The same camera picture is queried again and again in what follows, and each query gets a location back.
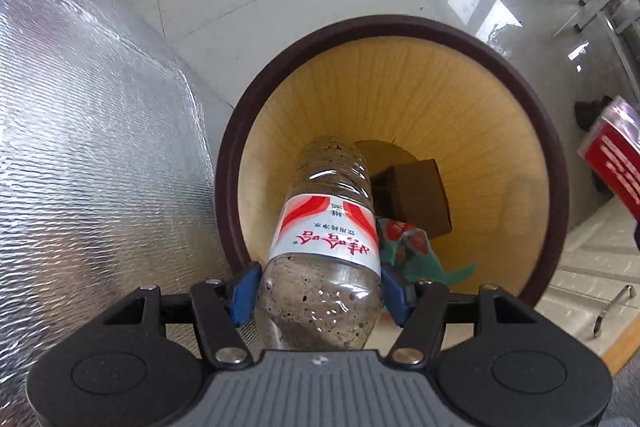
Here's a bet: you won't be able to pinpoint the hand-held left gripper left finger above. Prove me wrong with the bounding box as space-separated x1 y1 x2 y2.
97 261 263 370

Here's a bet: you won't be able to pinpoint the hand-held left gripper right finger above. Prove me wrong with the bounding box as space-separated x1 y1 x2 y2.
381 264 543 368

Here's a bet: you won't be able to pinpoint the blue plastic packaging bag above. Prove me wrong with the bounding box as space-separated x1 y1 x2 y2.
377 217 478 290

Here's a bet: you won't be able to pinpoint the clear plastic bottle red label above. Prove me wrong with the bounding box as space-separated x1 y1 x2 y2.
252 136 386 353

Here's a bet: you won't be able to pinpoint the brown cardboard box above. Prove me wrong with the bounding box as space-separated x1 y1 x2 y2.
370 159 453 240

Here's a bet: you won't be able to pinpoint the yellow wastebasket brown rim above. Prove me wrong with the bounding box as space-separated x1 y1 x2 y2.
215 14 571 308

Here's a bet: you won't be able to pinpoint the red paper carton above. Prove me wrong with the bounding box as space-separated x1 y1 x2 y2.
576 96 640 220

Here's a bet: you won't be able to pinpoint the chrome tube leg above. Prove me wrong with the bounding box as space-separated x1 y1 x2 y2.
593 285 636 338

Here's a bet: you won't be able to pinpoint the black shoes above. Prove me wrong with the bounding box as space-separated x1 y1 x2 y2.
574 96 615 132

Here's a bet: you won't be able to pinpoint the white metal chair frame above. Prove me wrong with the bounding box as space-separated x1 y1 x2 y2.
552 0 640 108

